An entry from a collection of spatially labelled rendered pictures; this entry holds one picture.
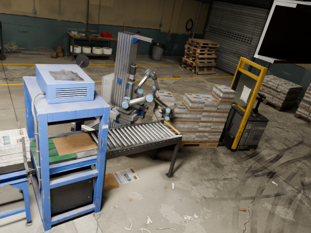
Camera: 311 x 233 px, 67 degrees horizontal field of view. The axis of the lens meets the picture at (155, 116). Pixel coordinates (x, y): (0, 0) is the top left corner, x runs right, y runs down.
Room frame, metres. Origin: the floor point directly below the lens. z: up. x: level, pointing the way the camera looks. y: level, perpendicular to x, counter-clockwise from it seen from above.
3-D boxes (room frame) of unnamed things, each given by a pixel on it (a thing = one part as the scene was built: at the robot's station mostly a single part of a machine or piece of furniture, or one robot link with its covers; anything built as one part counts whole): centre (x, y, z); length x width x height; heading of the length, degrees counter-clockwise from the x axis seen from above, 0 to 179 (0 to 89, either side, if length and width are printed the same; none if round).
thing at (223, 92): (4.46, -1.22, 0.65); 0.39 x 0.30 x 1.29; 20
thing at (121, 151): (2.75, 0.07, 0.74); 1.34 x 0.05 x 0.12; 128
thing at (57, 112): (2.31, 1.03, 1.50); 0.94 x 0.68 x 0.10; 38
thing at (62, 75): (2.23, 0.97, 1.78); 0.32 x 0.28 x 0.05; 38
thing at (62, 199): (2.31, 1.03, 0.38); 0.94 x 0.69 x 0.63; 38
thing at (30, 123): (2.47, 1.53, 0.77); 0.09 x 0.09 x 1.55; 38
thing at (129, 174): (2.93, 0.26, 0.01); 0.37 x 0.28 x 0.01; 128
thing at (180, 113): (4.21, -0.54, 0.42); 1.17 x 0.39 x 0.83; 110
